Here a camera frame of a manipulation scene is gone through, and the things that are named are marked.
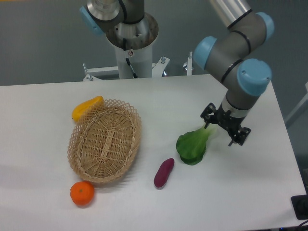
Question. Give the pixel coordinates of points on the purple sweet potato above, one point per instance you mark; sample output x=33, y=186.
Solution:
x=163, y=173

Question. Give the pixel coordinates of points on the white metal base frame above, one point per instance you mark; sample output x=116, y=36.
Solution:
x=158, y=69

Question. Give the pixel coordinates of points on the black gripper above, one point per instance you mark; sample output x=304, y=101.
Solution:
x=232, y=125

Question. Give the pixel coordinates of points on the green bok choy vegetable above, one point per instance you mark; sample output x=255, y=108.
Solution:
x=192, y=145

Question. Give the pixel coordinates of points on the white frame bar right edge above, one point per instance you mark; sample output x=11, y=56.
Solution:
x=298, y=110

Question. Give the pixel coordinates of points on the orange tangerine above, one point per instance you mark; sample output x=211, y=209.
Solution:
x=82, y=193

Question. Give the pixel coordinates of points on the black box at table edge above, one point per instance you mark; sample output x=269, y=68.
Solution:
x=300, y=206

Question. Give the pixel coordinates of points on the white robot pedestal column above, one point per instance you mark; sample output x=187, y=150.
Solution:
x=133, y=44

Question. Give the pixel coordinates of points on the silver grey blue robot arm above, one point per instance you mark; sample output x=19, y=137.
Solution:
x=225, y=59

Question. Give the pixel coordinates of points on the woven wicker basket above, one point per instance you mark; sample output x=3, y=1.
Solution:
x=105, y=141

